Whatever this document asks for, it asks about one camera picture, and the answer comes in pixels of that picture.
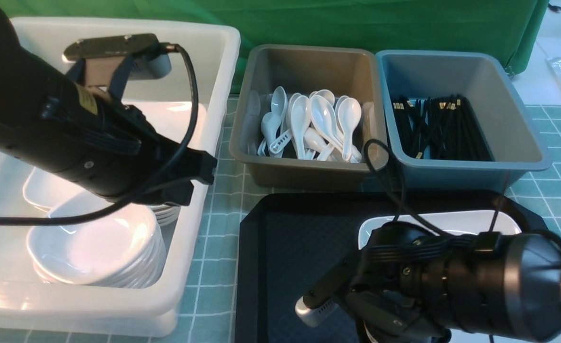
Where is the bundle of black chopsticks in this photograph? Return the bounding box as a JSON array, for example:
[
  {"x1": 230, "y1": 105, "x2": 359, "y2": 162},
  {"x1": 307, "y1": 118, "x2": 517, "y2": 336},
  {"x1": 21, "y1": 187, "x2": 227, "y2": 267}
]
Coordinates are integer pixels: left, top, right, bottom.
[{"x1": 391, "y1": 95, "x2": 494, "y2": 162}]

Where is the green checked tablecloth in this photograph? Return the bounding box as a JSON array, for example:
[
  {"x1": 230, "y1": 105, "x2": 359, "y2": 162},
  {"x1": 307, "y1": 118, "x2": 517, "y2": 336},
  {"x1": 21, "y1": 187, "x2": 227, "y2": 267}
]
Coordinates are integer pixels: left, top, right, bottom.
[{"x1": 0, "y1": 95, "x2": 561, "y2": 343}]

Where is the large white square plate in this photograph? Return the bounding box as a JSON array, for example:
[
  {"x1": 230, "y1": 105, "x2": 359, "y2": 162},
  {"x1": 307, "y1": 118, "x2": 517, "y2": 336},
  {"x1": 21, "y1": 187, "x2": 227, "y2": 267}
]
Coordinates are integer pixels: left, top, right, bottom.
[{"x1": 357, "y1": 209, "x2": 547, "y2": 343}]

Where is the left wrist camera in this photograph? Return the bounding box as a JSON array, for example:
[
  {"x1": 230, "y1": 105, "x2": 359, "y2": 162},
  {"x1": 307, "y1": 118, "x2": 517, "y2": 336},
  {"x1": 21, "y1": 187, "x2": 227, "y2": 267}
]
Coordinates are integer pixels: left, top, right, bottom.
[{"x1": 62, "y1": 33, "x2": 172, "y2": 100}]

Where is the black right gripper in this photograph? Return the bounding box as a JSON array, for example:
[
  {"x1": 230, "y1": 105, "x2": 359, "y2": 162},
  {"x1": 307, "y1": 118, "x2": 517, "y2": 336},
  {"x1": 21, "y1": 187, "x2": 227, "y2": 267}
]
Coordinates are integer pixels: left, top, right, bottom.
[{"x1": 345, "y1": 222, "x2": 451, "y2": 343}]

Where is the stack of white square plates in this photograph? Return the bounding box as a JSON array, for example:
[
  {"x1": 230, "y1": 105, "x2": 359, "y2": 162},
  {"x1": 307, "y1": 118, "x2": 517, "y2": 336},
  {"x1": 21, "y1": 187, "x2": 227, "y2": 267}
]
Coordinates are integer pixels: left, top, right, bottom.
[{"x1": 22, "y1": 101, "x2": 191, "y2": 212}]

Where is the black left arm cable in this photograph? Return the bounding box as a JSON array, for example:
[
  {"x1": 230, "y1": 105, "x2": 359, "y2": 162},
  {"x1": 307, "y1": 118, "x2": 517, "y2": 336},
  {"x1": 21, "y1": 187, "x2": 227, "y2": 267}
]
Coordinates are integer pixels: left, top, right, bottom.
[{"x1": 0, "y1": 44, "x2": 200, "y2": 226}]

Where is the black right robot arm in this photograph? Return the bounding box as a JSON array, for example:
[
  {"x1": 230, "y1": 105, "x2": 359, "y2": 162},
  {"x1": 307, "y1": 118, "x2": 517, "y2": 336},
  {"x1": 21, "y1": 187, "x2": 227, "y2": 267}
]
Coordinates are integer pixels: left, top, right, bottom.
[{"x1": 345, "y1": 222, "x2": 561, "y2": 343}]

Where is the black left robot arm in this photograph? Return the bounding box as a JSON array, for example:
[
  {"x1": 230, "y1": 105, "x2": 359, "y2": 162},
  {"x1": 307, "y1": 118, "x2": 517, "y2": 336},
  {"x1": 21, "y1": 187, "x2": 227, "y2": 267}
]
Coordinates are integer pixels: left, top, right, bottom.
[{"x1": 0, "y1": 9, "x2": 217, "y2": 206}]

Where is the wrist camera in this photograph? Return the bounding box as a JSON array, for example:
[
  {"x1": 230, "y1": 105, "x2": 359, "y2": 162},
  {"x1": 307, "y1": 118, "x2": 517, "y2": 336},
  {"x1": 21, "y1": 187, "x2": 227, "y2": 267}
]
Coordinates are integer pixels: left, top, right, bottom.
[
  {"x1": 294, "y1": 251, "x2": 360, "y2": 327},
  {"x1": 62, "y1": 33, "x2": 172, "y2": 100}
]

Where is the black serving tray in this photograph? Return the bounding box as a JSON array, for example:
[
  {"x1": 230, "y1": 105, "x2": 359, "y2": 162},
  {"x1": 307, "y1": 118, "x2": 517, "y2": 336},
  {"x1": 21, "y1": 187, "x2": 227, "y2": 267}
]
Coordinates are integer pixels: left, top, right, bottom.
[{"x1": 233, "y1": 191, "x2": 561, "y2": 343}]

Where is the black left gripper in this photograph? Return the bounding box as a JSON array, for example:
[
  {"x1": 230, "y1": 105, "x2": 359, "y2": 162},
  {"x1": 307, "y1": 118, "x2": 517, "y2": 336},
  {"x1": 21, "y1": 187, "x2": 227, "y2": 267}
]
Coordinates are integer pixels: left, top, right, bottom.
[{"x1": 42, "y1": 85, "x2": 217, "y2": 206}]

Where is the large white plastic tub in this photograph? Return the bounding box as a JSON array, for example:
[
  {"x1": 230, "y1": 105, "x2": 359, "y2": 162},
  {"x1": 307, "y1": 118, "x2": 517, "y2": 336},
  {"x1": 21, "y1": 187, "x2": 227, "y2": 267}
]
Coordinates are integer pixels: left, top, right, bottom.
[{"x1": 0, "y1": 17, "x2": 240, "y2": 337}]

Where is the pile of white spoons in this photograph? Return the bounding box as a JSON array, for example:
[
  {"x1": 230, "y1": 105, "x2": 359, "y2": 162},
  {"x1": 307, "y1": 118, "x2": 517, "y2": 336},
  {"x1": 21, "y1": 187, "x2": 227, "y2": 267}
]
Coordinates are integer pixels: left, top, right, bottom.
[{"x1": 247, "y1": 86, "x2": 372, "y2": 163}]

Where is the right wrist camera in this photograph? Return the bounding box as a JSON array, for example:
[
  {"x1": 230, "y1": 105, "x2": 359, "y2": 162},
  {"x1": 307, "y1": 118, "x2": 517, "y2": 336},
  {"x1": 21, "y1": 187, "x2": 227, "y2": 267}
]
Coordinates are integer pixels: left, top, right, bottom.
[{"x1": 294, "y1": 251, "x2": 360, "y2": 327}]

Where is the stack of white bowls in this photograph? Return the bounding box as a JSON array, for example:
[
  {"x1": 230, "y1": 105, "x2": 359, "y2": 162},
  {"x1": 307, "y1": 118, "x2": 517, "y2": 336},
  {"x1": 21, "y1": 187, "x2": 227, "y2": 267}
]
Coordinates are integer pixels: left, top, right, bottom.
[{"x1": 26, "y1": 204, "x2": 167, "y2": 289}]

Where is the blue plastic chopstick bin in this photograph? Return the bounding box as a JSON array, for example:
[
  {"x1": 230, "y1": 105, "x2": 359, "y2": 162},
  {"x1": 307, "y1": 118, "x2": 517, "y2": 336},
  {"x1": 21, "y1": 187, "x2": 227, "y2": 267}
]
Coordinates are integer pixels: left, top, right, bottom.
[{"x1": 376, "y1": 50, "x2": 552, "y2": 192}]

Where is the green backdrop cloth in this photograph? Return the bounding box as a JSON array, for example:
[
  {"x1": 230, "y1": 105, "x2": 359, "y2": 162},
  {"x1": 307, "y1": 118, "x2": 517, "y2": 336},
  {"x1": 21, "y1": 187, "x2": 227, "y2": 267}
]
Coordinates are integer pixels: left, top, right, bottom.
[{"x1": 0, "y1": 0, "x2": 548, "y2": 93}]

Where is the brown plastic spoon bin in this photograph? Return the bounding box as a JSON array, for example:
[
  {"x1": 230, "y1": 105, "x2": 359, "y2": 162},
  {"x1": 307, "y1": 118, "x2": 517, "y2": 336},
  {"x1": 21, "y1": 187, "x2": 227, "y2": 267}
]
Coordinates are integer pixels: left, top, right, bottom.
[{"x1": 229, "y1": 45, "x2": 387, "y2": 191}]

